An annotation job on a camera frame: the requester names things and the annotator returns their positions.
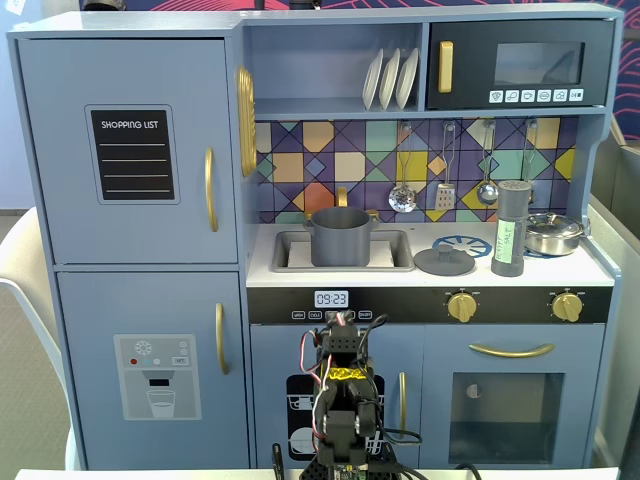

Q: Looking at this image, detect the gray desk partition panel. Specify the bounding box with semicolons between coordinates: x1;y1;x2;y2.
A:
588;122;640;480

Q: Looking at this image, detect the gray salt shaker green label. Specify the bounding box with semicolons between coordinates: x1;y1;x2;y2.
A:
490;179;532;278

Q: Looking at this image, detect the shiny steel pot with lid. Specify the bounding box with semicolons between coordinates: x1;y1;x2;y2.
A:
519;211;591;257

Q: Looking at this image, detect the gold toy phone handset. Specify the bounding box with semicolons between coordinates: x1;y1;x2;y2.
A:
235;64;258;179

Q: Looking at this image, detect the metal slotted skimmer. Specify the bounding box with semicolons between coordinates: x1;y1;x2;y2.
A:
388;122;419;214

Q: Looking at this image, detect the black toy microwave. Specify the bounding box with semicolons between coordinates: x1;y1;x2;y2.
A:
428;19;616;110

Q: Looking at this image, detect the white toy plate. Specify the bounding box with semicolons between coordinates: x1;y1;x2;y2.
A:
378;48;402;111
361;48;385;111
394;47;420;110

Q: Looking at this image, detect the metal serving spoon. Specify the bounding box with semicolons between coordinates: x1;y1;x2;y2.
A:
521;118;539;204

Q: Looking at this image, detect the metal slotted spatula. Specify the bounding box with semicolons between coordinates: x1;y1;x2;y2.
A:
433;122;457;212

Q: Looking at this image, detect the metal ladle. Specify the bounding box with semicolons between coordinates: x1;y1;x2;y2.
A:
475;119;500;206

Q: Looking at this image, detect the plain black cable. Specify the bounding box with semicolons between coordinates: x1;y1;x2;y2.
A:
394;462;482;480

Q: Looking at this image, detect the gray pot lid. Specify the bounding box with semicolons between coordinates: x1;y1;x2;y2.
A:
413;244;476;276

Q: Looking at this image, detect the white curved chair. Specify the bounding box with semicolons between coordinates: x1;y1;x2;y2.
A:
0;207;84;471

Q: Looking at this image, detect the gold stove knob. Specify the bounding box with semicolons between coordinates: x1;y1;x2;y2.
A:
551;292;583;324
446;292;478;324

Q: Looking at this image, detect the blue lower freezer door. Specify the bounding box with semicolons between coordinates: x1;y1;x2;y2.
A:
55;271;250;470

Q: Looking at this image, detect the black cable with inline connector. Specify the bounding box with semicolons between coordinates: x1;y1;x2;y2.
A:
349;313;424;480

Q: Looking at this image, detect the blue wooden toy kitchen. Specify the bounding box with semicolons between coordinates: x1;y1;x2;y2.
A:
5;4;626;471

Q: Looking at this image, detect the robot motor controller board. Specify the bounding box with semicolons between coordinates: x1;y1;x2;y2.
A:
333;462;370;480

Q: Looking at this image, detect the blue upper fridge door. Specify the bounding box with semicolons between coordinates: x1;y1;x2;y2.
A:
17;38;239;265

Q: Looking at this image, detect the gray cooking pot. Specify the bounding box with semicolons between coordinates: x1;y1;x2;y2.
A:
303;206;381;268

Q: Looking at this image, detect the blue oven door with window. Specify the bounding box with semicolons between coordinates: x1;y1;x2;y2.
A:
422;323;607;469

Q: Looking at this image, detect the gray toy sink basin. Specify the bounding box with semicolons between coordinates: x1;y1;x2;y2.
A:
271;229;416;274

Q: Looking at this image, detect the blue dishwasher door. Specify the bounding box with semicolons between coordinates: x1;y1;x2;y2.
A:
249;324;425;469

